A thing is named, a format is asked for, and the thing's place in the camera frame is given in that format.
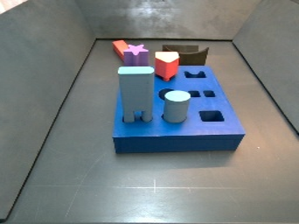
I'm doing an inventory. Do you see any blue shape sorter board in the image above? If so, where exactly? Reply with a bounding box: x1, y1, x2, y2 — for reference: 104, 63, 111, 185
112, 66, 246, 153

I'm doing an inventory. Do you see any purple star block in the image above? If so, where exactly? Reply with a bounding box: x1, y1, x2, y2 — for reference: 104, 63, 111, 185
124, 45, 150, 67

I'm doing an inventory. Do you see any red rectangular block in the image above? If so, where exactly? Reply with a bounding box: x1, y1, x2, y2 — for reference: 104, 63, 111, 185
112, 40, 128, 60

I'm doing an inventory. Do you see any light blue cylinder block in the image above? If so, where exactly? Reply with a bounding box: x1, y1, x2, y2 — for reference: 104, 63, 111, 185
163, 90, 191, 123

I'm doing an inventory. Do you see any black curved fixture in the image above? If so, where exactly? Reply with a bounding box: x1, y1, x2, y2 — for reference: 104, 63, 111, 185
163, 45, 210, 66

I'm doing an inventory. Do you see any red pentagon block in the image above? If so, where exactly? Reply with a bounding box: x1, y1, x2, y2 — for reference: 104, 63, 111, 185
154, 52, 180, 81

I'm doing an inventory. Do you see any light blue arch block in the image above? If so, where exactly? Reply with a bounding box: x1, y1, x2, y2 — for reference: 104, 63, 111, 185
118, 66, 155, 123

